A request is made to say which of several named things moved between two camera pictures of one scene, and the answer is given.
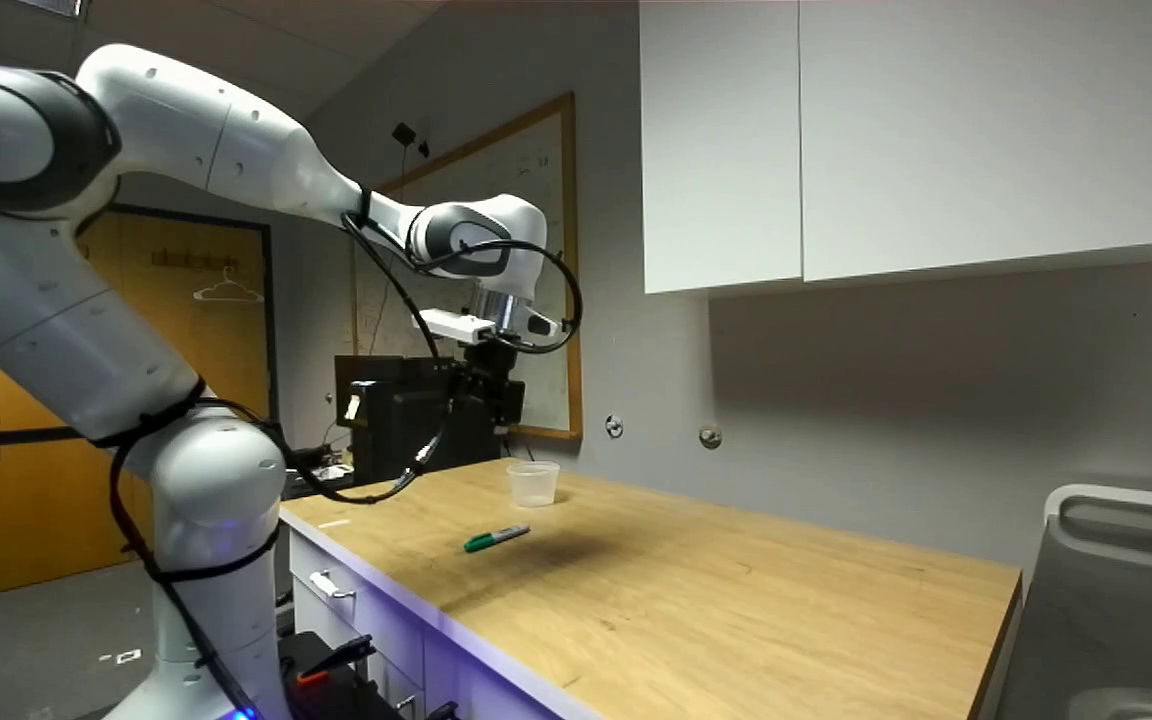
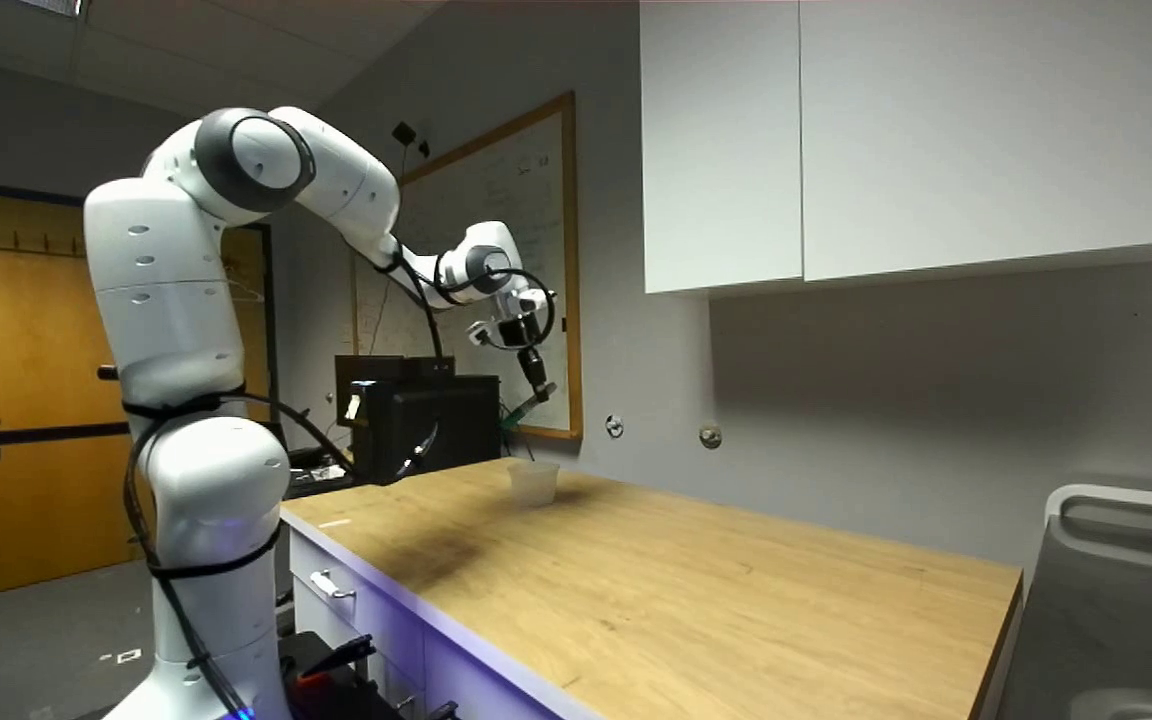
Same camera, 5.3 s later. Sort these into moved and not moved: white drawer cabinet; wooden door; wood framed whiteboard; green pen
Moved: green pen
Not moved: wooden door; white drawer cabinet; wood framed whiteboard
